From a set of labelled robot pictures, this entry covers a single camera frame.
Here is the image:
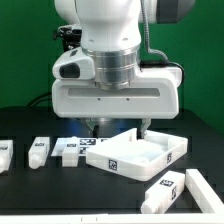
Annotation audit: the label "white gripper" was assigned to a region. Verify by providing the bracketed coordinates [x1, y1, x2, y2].
[52, 67, 182, 138]

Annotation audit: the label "white desk tabletop tray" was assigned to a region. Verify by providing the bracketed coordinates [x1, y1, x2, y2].
[86, 128, 188, 181]

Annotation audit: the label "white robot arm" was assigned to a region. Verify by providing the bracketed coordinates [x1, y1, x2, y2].
[52, 0, 196, 131]

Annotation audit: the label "white fiducial marker sheet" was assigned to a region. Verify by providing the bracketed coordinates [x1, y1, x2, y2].
[52, 138, 105, 157]

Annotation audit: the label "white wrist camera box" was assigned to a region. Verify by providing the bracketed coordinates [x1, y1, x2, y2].
[52, 47, 95, 80]

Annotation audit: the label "black base cables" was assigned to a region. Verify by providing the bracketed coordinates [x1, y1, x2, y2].
[27, 92, 54, 108]

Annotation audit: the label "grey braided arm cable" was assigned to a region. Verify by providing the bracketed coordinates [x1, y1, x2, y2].
[139, 0, 184, 73]

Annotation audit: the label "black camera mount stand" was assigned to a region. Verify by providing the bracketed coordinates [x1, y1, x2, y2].
[52, 26, 82, 51]

